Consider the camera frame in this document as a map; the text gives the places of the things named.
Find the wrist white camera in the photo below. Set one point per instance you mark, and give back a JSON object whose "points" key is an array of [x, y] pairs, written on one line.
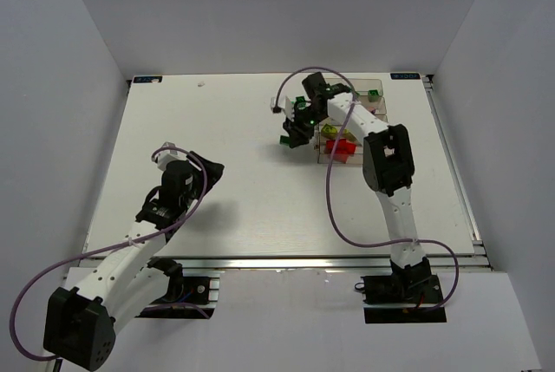
{"points": [[166, 155], [283, 105]]}

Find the clear compartment organizer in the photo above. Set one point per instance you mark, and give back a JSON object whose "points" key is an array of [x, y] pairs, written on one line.
{"points": [[366, 116]]}

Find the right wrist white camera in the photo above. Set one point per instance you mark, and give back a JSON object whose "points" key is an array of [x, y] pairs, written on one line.
{"points": [[283, 105]]}

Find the red small lego brick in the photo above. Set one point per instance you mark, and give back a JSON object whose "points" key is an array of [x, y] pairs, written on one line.
{"points": [[350, 148]]}

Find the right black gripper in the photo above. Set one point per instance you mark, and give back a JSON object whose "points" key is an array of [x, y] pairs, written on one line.
{"points": [[296, 127]]}

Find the green lego brick top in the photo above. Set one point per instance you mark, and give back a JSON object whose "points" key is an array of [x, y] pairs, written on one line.
{"points": [[299, 99]]}

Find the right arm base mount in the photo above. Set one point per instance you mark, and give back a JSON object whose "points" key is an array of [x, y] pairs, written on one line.
{"points": [[385, 303]]}

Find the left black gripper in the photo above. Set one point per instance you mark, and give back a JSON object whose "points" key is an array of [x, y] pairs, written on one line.
{"points": [[208, 168]]}

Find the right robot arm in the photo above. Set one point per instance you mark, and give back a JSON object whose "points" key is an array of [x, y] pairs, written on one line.
{"points": [[387, 164]]}

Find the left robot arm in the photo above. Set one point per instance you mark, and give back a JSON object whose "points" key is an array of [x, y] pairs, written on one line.
{"points": [[82, 323]]}

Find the green lego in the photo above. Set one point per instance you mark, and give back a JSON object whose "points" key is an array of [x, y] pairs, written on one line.
{"points": [[374, 95]]}

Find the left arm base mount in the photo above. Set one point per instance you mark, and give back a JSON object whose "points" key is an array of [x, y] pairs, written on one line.
{"points": [[188, 296]]}

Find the lime lego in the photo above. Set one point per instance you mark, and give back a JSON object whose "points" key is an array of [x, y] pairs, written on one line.
{"points": [[329, 132]]}

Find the red curved lego piece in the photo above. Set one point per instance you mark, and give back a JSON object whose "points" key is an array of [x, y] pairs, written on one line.
{"points": [[340, 157]]}

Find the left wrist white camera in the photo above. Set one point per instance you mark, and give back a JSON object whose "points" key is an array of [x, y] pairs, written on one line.
{"points": [[166, 155]]}

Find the green lego plate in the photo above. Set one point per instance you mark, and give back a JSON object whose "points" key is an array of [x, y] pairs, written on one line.
{"points": [[285, 141]]}

